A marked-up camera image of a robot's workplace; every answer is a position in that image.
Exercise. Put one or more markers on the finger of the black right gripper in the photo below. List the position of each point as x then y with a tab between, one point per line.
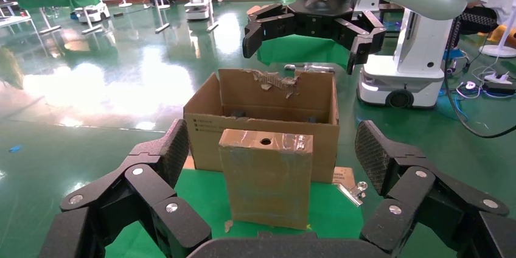
270	22
363	34

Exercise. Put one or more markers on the seated person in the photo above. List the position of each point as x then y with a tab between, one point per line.
477	20

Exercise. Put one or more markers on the white power strip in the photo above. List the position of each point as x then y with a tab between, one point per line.
498	78

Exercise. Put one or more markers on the large open cardboard carton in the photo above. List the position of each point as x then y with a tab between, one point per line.
205	139

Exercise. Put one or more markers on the small brown cardboard scrap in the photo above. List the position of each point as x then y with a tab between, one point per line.
228	226

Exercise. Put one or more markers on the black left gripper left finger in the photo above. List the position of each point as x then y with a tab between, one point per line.
149	183

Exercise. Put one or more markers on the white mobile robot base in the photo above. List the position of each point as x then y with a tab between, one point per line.
92	13
198	8

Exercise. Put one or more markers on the blue floor scrap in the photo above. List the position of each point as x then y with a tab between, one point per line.
15	148

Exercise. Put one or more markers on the white fan stand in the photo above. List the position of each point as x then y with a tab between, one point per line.
498	51

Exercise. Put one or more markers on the brick pattern block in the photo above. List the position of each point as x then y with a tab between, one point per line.
266	183

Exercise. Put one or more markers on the white round puck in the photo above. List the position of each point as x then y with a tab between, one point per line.
470	85

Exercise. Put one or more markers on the yellow object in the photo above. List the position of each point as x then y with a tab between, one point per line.
504	36

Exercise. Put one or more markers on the silver binder clip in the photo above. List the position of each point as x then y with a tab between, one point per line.
354	193

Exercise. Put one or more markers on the green table cloth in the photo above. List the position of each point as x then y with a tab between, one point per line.
201	199

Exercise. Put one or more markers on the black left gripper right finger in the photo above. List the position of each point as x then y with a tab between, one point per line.
411	191

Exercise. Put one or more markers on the black foam block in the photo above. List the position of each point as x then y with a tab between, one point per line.
238	114

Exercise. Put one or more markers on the black power adapter box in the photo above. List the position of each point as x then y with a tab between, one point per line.
499	89

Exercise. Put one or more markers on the white wheeled robot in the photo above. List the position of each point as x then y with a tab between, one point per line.
419	46

